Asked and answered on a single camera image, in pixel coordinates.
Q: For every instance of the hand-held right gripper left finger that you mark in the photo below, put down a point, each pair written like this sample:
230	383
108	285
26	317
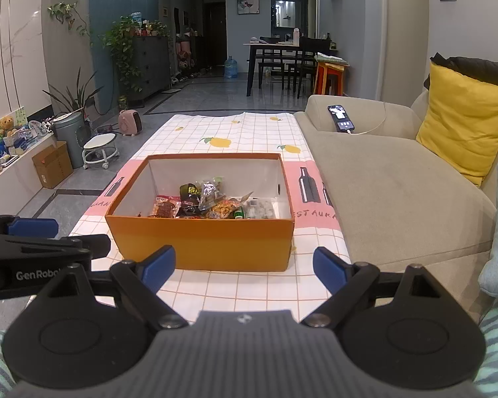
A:
159	265

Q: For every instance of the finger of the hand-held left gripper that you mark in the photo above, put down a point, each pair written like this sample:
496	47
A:
33	228
95	245

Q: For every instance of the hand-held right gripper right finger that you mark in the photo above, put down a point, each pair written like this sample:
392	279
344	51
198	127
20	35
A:
330	267

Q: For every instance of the orange cardboard box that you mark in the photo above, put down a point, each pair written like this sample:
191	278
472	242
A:
199	244

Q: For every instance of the brown spicy meat packet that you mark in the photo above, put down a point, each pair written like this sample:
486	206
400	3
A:
166	207

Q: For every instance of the black egg snack packet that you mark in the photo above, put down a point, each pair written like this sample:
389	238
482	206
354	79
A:
189	192

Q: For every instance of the clear peanut packet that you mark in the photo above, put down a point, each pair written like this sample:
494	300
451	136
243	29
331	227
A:
224	209

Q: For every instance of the clear packet white label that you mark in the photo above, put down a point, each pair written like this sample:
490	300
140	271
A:
211	192

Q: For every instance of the transparent plastic packet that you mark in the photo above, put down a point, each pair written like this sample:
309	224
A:
261	209

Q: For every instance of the green sausage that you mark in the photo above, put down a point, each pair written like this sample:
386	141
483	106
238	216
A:
238	213

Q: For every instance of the low white console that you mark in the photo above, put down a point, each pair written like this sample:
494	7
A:
12	178

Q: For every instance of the brown cardboard carton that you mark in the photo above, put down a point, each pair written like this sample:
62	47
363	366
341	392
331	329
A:
52	166

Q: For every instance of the beige sofa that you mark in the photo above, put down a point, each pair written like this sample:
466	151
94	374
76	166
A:
390	199

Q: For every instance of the grey plant pot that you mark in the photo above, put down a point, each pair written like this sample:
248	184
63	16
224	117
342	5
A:
68	137

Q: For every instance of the white round rolling stool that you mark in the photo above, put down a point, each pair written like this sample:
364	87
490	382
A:
101	143

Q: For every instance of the brown teddy bear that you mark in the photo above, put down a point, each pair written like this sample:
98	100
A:
7	126

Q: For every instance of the green picture card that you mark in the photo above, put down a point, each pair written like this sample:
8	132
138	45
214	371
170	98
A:
20	116

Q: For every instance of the pink space heater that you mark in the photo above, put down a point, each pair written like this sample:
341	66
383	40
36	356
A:
130	123

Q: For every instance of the long-leaf potted plant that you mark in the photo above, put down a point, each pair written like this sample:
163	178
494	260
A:
76	95

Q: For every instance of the black smartphone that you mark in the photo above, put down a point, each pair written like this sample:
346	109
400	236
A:
341	119

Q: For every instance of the grey drawer cabinet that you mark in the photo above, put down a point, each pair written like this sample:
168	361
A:
153	66

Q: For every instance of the orange stool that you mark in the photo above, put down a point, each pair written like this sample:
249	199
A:
330	78

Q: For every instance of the trailing green plant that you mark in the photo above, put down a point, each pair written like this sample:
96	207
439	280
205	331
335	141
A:
120	49

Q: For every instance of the yellow cushion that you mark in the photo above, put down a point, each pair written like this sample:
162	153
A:
464	120

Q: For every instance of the dark dining chair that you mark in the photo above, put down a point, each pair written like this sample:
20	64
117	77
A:
313	62
276	68

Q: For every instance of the folded green cloth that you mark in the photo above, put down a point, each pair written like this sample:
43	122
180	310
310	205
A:
332	59

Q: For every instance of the blue water jug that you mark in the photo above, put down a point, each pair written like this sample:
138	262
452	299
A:
231	68

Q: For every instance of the dining table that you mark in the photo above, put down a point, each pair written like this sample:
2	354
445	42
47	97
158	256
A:
274	44

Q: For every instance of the white bottle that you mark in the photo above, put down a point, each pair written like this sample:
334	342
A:
296	36

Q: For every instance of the dark brown cushion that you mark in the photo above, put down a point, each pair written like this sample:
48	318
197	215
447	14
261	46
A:
477	68

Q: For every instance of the framed flower picture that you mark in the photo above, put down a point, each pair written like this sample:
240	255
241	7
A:
247	2

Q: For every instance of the hanging wall plant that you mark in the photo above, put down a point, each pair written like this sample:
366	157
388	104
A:
66	14

